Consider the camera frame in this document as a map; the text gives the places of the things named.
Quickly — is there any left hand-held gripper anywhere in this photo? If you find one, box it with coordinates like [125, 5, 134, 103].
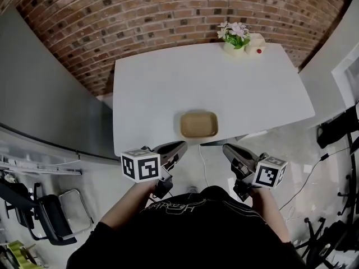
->
[121, 140, 188, 199]

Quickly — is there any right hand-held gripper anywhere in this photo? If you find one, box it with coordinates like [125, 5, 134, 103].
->
[222, 143, 289, 202]

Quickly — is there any tan rectangular container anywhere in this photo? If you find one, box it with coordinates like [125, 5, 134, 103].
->
[179, 110, 219, 138]

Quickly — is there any person's left forearm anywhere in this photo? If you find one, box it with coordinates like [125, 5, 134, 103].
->
[100, 180, 158, 229]

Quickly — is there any person's right forearm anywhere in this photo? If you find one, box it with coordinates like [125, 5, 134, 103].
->
[248, 185, 291, 245]

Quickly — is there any person's black shirt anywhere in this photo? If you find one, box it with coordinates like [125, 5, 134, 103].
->
[66, 185, 308, 269]

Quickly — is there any white table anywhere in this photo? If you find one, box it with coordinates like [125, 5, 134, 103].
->
[112, 41, 316, 157]

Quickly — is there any black office chair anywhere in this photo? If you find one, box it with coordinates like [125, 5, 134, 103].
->
[0, 175, 78, 246]

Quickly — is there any cream box with red knob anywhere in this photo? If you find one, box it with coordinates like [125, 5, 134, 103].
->
[245, 33, 266, 58]

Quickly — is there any white flower pot plant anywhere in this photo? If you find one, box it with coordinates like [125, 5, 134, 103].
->
[217, 21, 251, 57]

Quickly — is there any green slatted object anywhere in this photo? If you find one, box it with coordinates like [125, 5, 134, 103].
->
[6, 240, 40, 269]

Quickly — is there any black cable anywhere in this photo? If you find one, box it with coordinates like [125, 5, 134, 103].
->
[279, 147, 351, 211]

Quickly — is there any white cable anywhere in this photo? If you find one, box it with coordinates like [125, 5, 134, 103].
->
[198, 143, 211, 187]

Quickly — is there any metal frame chair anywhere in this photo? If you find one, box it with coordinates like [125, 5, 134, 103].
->
[58, 188, 95, 235]

